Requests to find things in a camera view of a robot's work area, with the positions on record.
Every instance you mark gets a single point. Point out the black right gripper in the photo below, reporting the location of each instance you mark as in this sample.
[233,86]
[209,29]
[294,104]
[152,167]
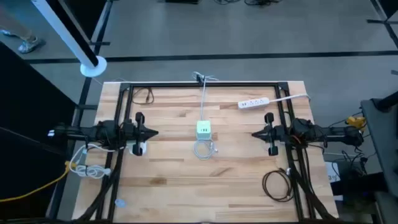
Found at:
[275,133]

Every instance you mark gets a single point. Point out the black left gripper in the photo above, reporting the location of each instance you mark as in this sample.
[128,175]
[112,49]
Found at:
[139,133]

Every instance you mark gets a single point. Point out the mint green cube outlet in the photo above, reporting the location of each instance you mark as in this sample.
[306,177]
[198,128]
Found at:
[203,130]

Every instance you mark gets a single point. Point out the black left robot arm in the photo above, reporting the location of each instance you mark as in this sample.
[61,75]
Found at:
[102,132]

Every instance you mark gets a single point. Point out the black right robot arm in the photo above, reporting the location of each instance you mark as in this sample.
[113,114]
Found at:
[326,133]

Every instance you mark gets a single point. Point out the white labelled box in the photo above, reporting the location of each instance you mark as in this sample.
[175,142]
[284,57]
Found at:
[332,174]

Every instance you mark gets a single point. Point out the yellow connector plug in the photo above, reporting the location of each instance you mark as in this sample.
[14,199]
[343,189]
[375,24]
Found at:
[356,122]

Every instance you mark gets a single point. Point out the grey side table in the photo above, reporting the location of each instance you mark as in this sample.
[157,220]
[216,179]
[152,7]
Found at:
[381,140]

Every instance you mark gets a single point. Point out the black partition panel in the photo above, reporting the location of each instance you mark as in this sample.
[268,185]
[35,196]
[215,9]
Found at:
[25,102]

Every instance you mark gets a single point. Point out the white pole with round base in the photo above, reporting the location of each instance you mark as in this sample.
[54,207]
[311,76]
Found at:
[56,23]

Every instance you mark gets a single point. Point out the person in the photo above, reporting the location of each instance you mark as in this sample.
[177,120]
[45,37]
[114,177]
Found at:
[29,46]

